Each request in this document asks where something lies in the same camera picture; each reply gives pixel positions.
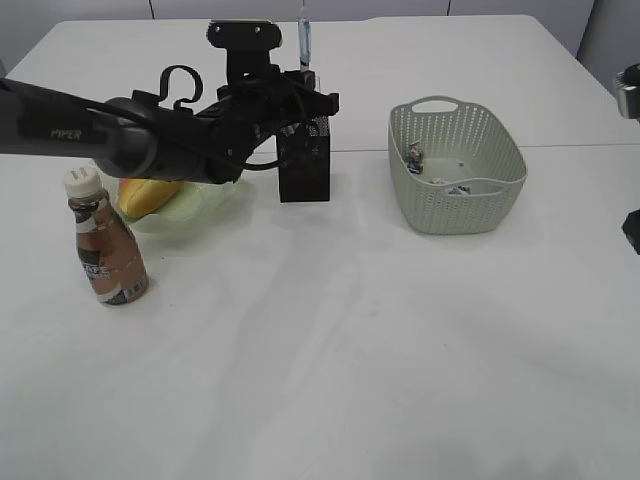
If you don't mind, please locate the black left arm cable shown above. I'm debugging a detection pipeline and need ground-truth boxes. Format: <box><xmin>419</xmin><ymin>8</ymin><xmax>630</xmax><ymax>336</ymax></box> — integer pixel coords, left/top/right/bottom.
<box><xmin>157</xmin><ymin>63</ymin><xmax>301</xmax><ymax>171</ymax></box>

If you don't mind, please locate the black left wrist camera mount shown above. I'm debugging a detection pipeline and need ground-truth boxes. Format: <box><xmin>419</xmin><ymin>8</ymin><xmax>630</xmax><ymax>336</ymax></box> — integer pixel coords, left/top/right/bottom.
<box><xmin>206</xmin><ymin>20</ymin><xmax>282</xmax><ymax>85</ymax></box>

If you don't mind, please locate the golden sugared bread roll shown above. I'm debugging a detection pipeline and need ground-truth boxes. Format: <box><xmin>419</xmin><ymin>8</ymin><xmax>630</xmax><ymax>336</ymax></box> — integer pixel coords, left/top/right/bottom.
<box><xmin>117</xmin><ymin>178</ymin><xmax>184</xmax><ymax>218</ymax></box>

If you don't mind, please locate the brown paper ball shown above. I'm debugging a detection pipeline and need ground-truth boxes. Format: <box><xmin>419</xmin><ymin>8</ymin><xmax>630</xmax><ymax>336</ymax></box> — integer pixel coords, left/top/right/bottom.
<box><xmin>405</xmin><ymin>141</ymin><xmax>424</xmax><ymax>175</ymax></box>

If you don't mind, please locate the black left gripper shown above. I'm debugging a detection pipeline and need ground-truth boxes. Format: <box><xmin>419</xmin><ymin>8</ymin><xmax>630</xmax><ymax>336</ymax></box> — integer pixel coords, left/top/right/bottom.
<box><xmin>215</xmin><ymin>71</ymin><xmax>340</xmax><ymax>133</ymax></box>

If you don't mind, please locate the grey-green woven plastic basket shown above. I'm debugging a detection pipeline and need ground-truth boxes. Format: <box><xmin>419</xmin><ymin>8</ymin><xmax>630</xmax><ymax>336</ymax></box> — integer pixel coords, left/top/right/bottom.
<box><xmin>388</xmin><ymin>96</ymin><xmax>528</xmax><ymax>235</ymax></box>

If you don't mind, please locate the black square pen holder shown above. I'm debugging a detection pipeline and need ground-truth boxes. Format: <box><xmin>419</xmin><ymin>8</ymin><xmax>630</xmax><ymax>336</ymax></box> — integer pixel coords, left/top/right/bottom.
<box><xmin>276</xmin><ymin>116</ymin><xmax>330</xmax><ymax>203</ymax></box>

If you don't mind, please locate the pale green wavy glass plate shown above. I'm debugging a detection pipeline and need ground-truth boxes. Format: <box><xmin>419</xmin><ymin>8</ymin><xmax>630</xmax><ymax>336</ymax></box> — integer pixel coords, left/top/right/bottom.
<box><xmin>115</xmin><ymin>182</ymin><xmax>236</xmax><ymax>233</ymax></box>

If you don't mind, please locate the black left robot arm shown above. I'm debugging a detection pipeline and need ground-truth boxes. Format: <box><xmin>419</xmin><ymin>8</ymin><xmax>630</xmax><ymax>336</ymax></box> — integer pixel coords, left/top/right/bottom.
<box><xmin>1</xmin><ymin>71</ymin><xmax>339</xmax><ymax>184</ymax></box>

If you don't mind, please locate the grey grip patterned pen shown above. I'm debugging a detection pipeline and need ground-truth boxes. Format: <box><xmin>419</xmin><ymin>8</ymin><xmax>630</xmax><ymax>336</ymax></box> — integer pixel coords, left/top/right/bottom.
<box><xmin>281</xmin><ymin>124</ymin><xmax>298</xmax><ymax>137</ymax></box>

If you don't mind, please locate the blue grey retractable pen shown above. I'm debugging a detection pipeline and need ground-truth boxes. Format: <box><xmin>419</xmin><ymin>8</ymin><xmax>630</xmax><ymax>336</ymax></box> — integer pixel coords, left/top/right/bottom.
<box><xmin>297</xmin><ymin>0</ymin><xmax>311</xmax><ymax>71</ymax></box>

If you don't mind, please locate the brown coffee drink bottle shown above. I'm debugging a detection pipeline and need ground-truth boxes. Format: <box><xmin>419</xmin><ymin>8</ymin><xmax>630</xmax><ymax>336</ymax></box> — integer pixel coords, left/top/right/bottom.
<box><xmin>63</xmin><ymin>166</ymin><xmax>148</xmax><ymax>306</ymax></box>

